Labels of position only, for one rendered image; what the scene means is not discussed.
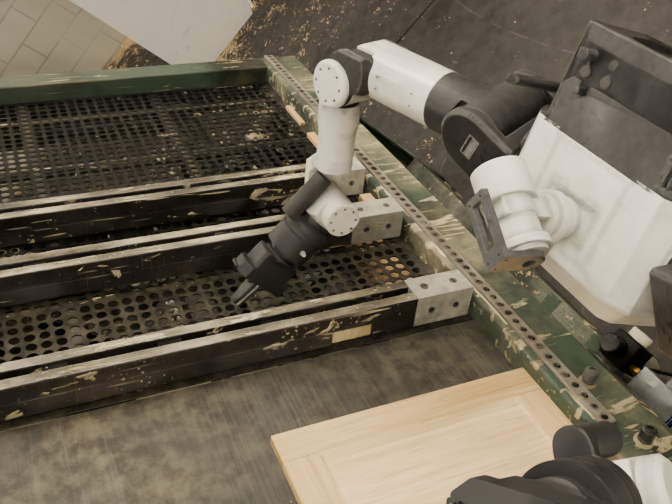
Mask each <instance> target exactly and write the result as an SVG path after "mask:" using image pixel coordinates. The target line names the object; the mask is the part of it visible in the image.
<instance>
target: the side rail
mask: <svg viewBox="0 0 672 504"><path fill-rule="evenodd" d="M266 70H267V66H266V65H265V64H264V63H263V62H262V61H261V59H260V58H254V59H240V60H227V61H213V62H200V63H186V64H172V65H159V66H145V67H131V68H118V69H104V70H91V71H77V72H63V73H50V74H36V75H22V76H9V77H0V105H6V104H18V103H29V102H41V101H53V100H64V99H76V98H87V97H99V96H111V95H122V94H134V93H145V92H157V91H169V90H180V89H192V88H203V87H215V86H227V85H238V84H250V83H261V82H266Z"/></svg>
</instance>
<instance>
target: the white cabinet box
mask: <svg viewBox="0 0 672 504"><path fill-rule="evenodd" d="M70 1H72V2H73V3H75V4H76V5H78V6H79V7H81V8H83V9H84V10H86V11H87V12H89V13H90V14H92V15H94V16H95V17H97V18H98V19H100V20H101V21H103V22H105V23H106V24H108V25H109V26H111V27H112V28H114V29H116V30H117V31H119V32H120V33H122V34H123V35H125V36H127V37H128V38H130V39H131V40H133V41H134V42H136V43H138V44H139V45H141V46H142V47H144V48H145V49H147V50H149V51H150V52H152V53H153V54H155V55H156V56H158V57H160V58H161V59H163V60H164V61H166V62H168V63H169V64H171V65H172V64H186V63H200V62H213V61H216V59H217V58H218V57H219V55H220V54H221V53H222V52H223V50H224V49H225V48H226V47H227V45H228V44H229V43H230V41H231V40H232V39H233V38H234V36H235V35H236V34H237V33H238V31H239V30H240V29H241V27H242V26H243V25H244V24H245V22H246V21H247V20H248V19H249V17H250V16H251V15H252V13H253V10H254V9H255V6H254V5H253V3H252V2H251V0H70Z"/></svg>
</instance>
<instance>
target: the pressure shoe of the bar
mask: <svg viewBox="0 0 672 504"><path fill-rule="evenodd" d="M371 325H372V324H370V325H365V326H361V327H356V328H352V329H347V330H343V331H338V332H334V333H333V334H332V343H336V342H340V341H344V340H349V339H353V338H357V337H362V336H366V335H370V332H371Z"/></svg>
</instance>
